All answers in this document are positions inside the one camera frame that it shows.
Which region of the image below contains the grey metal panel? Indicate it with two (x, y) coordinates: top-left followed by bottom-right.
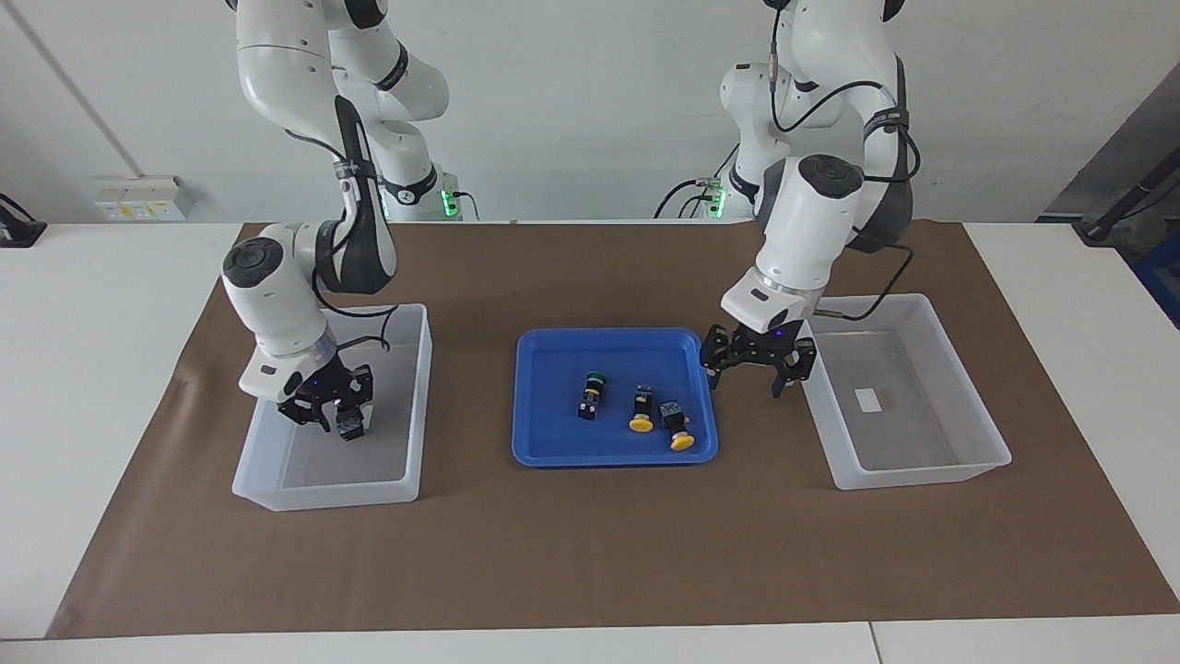
(1037, 65), (1180, 222)

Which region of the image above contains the blue crate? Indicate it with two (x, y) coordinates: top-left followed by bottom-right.
(1132, 235), (1180, 328)

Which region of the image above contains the black base cable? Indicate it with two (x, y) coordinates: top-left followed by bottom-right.
(655, 138), (743, 219)

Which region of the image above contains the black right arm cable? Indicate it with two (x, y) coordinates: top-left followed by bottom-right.
(281, 129), (397, 356)

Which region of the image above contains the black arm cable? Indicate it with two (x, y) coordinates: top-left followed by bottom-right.
(770, 0), (923, 324)
(281, 129), (397, 356)

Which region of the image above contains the black device on table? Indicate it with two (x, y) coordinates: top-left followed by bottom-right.
(0, 192), (47, 248)

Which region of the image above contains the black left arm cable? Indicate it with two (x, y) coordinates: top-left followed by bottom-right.
(770, 0), (923, 324)

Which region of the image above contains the black stand pole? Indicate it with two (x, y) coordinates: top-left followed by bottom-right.
(1074, 152), (1180, 245)

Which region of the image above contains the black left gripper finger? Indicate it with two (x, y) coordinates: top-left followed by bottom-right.
(699, 325), (734, 390)
(773, 339), (819, 399)

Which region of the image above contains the brown paper table mat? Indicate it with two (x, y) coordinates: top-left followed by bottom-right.
(46, 221), (1180, 639)

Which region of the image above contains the blue plastic tray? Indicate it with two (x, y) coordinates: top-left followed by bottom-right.
(512, 327), (720, 468)

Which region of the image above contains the white wall conduit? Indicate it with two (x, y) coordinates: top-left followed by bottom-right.
(18, 0), (141, 178)

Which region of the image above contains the translucent white plastic box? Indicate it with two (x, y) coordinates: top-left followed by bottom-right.
(786, 293), (1013, 492)
(231, 303), (434, 513)

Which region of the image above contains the white wall socket strip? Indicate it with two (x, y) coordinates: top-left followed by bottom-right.
(92, 175), (196, 222)

